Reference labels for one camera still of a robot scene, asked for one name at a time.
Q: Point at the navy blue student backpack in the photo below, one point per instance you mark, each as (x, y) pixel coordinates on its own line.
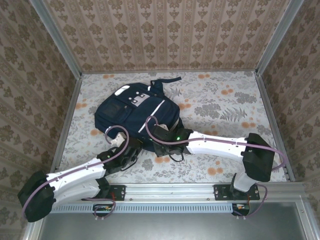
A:
(140, 112)

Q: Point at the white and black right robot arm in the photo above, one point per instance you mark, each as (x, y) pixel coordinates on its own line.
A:
(217, 147)

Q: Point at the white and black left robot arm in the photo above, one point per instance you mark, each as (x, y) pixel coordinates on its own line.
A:
(80, 175)

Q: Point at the floral tablecloth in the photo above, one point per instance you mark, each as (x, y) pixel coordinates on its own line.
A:
(200, 170)

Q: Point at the grey metal front panel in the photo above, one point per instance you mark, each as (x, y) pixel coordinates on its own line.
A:
(175, 227)

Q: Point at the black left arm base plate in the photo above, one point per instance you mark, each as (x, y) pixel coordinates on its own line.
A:
(118, 192)

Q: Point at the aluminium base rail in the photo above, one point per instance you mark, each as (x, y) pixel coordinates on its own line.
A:
(170, 192)

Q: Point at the aluminium left side rail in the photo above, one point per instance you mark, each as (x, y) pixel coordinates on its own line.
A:
(67, 117)

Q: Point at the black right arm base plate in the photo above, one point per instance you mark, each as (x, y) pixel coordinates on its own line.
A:
(221, 192)

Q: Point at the aluminium right side rail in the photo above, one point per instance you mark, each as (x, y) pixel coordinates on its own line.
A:
(265, 100)

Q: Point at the aluminium left frame post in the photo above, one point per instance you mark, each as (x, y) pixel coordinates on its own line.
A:
(57, 37)

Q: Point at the aluminium frame post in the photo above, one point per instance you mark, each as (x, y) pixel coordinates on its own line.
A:
(57, 37)
(277, 37)

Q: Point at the aluminium right frame post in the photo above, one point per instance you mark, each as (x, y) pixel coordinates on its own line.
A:
(277, 37)

